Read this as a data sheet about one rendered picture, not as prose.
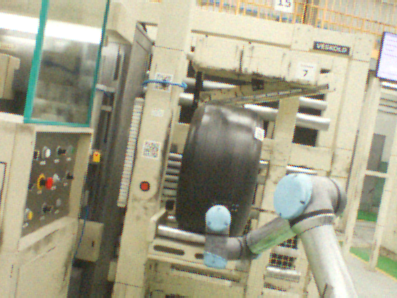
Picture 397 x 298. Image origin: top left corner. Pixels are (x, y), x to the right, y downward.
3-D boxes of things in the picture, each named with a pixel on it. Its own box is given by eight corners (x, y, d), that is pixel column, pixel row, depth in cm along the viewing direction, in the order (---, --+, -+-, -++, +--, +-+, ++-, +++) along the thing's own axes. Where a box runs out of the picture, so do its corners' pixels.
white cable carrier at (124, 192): (117, 205, 194) (135, 97, 192) (119, 204, 199) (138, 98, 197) (126, 207, 194) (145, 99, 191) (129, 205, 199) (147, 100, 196)
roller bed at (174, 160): (142, 205, 232) (151, 149, 230) (147, 201, 247) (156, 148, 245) (179, 212, 230) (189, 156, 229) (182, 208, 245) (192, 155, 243)
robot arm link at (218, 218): (204, 232, 137) (206, 205, 138) (205, 229, 148) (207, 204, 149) (229, 235, 137) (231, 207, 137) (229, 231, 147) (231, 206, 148)
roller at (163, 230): (157, 222, 188) (155, 232, 189) (155, 225, 184) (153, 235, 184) (239, 238, 185) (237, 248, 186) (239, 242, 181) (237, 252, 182)
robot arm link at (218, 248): (239, 268, 143) (242, 234, 144) (212, 269, 136) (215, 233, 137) (223, 263, 149) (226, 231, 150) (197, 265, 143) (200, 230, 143)
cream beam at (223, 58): (191, 65, 213) (196, 35, 213) (195, 72, 238) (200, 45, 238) (318, 87, 209) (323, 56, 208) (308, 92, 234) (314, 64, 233)
